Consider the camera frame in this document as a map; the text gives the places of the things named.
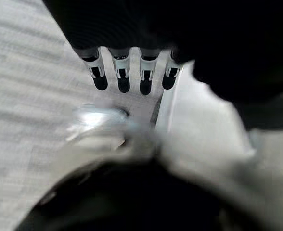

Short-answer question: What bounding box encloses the dark robot foot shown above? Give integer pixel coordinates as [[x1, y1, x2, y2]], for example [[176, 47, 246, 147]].
[[13, 158, 261, 231]]

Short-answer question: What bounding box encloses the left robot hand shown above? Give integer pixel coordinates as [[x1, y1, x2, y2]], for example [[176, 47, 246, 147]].
[[41, 0, 283, 131]]

